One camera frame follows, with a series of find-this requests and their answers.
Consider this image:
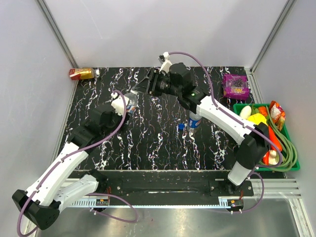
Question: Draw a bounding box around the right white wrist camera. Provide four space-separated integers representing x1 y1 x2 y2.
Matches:
158 52 172 74

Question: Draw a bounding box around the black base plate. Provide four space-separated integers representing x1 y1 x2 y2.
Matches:
81 169 254 197

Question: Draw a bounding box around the orange toy carrot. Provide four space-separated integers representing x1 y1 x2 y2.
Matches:
268 125 282 151

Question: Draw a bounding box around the orange snack bag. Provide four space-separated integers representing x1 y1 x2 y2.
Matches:
269 101 286 131

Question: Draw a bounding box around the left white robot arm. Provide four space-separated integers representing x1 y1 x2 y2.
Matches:
12 100 129 230

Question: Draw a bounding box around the purple snack bag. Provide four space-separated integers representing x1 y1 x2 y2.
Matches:
222 74 249 101

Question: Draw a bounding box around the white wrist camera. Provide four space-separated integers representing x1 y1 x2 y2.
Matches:
111 92 130 116
158 52 172 74

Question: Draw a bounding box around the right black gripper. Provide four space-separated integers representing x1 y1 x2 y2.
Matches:
132 68 181 98

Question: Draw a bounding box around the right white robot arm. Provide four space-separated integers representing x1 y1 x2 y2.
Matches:
133 63 270 196

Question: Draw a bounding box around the white toy mushroom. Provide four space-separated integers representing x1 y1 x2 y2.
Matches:
268 150 279 165

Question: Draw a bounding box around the clear water bottle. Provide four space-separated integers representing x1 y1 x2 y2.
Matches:
124 90 138 116

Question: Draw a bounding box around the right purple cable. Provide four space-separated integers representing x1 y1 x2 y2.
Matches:
169 51 283 213

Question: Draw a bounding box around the white toy egg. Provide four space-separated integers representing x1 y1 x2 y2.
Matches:
239 106 252 120

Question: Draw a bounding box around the blue bottle cap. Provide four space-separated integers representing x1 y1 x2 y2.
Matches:
178 123 185 130

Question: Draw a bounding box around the green plastic basket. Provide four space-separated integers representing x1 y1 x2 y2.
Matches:
233 103 301 171

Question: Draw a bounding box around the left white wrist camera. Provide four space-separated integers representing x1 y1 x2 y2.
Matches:
111 92 130 116

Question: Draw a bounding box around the Pepsi plastic bottle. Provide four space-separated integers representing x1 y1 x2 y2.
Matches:
187 111 202 134

